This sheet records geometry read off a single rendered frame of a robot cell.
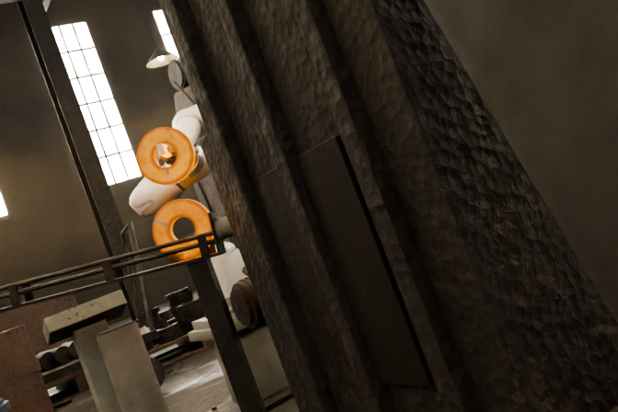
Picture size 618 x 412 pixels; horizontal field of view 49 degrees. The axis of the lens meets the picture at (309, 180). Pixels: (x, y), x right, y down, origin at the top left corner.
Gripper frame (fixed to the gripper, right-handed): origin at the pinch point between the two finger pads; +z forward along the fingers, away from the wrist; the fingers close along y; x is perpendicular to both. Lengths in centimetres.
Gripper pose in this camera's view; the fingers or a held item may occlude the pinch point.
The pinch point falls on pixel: (164, 150)
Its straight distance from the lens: 183.7
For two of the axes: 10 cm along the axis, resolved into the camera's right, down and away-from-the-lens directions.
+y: -9.3, 3.5, 0.5
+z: -0.8, -0.7, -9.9
